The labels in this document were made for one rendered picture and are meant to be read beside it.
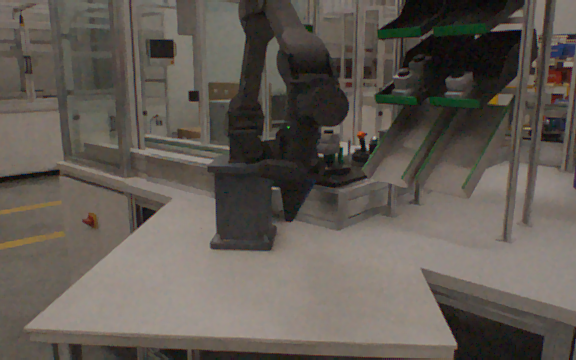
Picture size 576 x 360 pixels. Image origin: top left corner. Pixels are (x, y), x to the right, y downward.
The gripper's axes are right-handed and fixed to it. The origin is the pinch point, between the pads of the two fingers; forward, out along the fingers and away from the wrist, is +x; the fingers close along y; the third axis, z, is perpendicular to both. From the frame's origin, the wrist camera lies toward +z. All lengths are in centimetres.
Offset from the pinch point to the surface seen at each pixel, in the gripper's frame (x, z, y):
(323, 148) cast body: -6, 9, -68
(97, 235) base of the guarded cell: 46, 108, -102
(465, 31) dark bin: -37, -24, -41
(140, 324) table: 24.1, 21.6, 5.2
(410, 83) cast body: -25, -14, -49
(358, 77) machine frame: -41, 19, -190
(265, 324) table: 21.4, 1.8, -0.5
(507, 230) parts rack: 7, -42, -53
